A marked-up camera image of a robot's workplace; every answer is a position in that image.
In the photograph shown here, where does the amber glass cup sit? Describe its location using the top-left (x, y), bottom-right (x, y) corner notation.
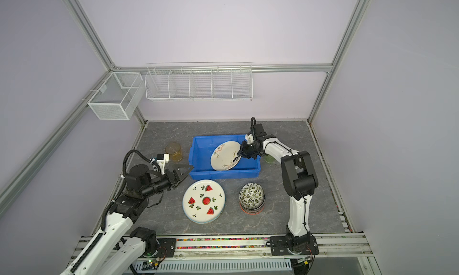
top-left (165, 142), bottom-right (183, 162)

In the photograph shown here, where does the blue plastic bin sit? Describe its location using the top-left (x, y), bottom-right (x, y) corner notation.
top-left (188, 135), bottom-right (261, 180)

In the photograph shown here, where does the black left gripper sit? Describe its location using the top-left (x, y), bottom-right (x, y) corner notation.
top-left (141, 164), bottom-right (193, 198)

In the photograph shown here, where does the green leaf patterned bowl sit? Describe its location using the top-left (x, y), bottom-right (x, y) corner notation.
top-left (239, 183), bottom-right (265, 210)

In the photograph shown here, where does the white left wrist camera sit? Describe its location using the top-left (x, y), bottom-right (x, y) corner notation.
top-left (155, 154), bottom-right (169, 174)

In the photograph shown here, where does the white watermelon pattern plate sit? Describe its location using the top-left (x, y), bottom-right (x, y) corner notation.
top-left (182, 179), bottom-right (225, 224)

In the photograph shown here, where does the white wire rack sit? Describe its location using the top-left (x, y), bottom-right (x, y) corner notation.
top-left (144, 62), bottom-right (253, 101)

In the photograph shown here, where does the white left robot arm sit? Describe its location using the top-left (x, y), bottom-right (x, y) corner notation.
top-left (63, 150), bottom-right (194, 275)

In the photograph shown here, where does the green glass cup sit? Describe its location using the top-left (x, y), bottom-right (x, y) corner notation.
top-left (264, 155), bottom-right (278, 164)

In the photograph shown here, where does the white mesh basket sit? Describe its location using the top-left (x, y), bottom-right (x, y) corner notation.
top-left (88, 72), bottom-right (145, 120)

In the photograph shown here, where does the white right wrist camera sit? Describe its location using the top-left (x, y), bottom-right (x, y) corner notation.
top-left (245, 134), bottom-right (255, 144)

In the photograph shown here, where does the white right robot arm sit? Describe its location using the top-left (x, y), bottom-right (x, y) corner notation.
top-left (238, 117), bottom-right (319, 255)

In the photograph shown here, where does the white floral painted plate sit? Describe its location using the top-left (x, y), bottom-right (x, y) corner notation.
top-left (210, 141), bottom-right (240, 171)

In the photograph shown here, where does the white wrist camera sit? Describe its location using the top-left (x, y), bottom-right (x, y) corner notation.
top-left (245, 134), bottom-right (255, 144)
top-left (155, 154), bottom-right (169, 174)

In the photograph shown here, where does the red rimmed bottom bowl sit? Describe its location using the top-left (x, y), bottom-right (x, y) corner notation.
top-left (239, 201), bottom-right (265, 215)

